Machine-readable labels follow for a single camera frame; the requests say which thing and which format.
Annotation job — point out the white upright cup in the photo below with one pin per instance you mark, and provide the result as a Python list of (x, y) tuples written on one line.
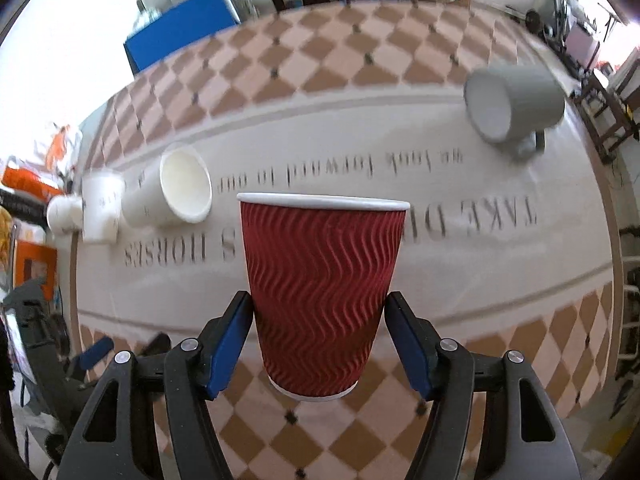
[(101, 193)]

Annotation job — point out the white paper cup lying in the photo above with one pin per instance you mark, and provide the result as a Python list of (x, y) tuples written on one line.
[(174, 188)]

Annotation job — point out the red ripple paper cup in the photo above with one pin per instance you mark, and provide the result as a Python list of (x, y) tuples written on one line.
[(319, 268)]

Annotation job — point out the dark wooden chair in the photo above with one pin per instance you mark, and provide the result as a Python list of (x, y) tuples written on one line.
[(608, 116)]

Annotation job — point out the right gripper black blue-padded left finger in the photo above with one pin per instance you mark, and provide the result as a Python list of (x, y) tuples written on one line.
[(165, 409)]

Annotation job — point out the small white cup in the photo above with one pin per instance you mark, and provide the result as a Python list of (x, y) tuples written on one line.
[(65, 214)]

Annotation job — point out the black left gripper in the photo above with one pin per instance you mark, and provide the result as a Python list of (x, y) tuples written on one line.
[(59, 385)]

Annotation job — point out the blue panel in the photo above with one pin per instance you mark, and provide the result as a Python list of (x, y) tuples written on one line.
[(178, 27)]

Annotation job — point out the grey ribbed ceramic mug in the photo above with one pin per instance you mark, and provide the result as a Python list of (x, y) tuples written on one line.
[(511, 107)]

